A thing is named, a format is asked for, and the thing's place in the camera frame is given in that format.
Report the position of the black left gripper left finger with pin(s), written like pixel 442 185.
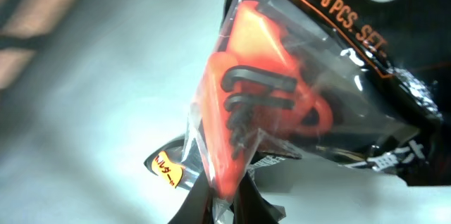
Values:
pixel 197 206

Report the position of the grey plastic shopping basket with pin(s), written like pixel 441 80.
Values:
pixel 111 87

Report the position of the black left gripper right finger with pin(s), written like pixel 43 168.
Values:
pixel 249 207

